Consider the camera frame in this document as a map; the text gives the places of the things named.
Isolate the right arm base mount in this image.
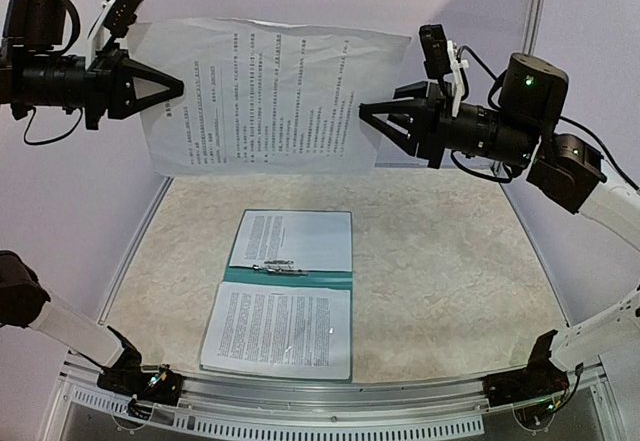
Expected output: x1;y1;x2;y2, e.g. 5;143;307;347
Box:
482;329;584;413

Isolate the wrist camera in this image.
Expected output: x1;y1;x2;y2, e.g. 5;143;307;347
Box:
85;0;144;68
418;24;469;118

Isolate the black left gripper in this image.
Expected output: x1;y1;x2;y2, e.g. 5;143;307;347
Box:
13;39;185;125

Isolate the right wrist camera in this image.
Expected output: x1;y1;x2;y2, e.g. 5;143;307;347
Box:
418;24;469;118

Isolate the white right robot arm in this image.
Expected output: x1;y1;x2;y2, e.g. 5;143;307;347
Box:
359;53;639;248

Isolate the aluminium corner post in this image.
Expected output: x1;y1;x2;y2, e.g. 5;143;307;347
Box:
492;0;550;170
97;0;174;325

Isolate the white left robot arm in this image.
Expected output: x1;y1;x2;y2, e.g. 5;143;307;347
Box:
1;0;184;395

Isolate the green file folder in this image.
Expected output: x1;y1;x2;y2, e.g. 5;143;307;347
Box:
198;208;356;383

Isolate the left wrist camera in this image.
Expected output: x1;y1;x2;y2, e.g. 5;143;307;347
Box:
85;0;144;68

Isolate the printed text sheet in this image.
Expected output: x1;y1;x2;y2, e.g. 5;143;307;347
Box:
228;210;353;273
199;282;352;382

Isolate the aluminium front rail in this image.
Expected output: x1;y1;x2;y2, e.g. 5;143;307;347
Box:
43;355;625;440

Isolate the metal folder clip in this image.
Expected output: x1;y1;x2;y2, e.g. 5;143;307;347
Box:
252;259;308;276

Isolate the white paper stack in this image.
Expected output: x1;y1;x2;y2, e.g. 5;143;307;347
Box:
128;18;410;177

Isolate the left aluminium corner post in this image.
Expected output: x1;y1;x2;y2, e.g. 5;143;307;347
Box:
97;0;174;325

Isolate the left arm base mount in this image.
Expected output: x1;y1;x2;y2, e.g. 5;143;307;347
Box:
97;326;185;421

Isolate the right aluminium corner post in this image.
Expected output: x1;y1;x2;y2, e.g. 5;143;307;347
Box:
492;0;550;170

